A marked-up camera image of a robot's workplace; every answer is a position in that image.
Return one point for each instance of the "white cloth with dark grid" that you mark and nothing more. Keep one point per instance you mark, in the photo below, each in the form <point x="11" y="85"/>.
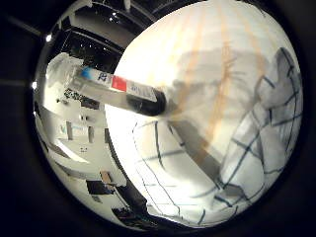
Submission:
<point x="171" y="171"/>

